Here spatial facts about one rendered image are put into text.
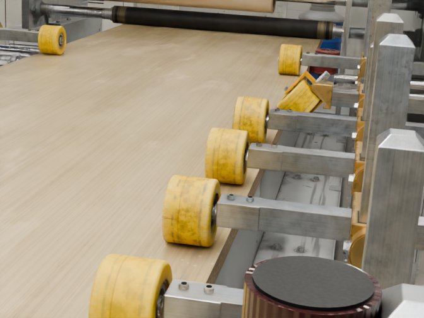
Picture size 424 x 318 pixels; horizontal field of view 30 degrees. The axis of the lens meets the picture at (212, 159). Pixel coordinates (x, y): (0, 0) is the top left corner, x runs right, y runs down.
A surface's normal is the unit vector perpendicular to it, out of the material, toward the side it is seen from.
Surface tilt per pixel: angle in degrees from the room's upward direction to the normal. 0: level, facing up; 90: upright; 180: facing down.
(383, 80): 90
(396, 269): 90
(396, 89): 90
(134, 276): 28
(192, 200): 53
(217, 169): 108
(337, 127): 90
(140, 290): 45
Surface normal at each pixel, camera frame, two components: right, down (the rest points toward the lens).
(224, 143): -0.10, -0.48
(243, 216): -0.18, 0.26
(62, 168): 0.06, -0.96
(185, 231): -0.19, 0.56
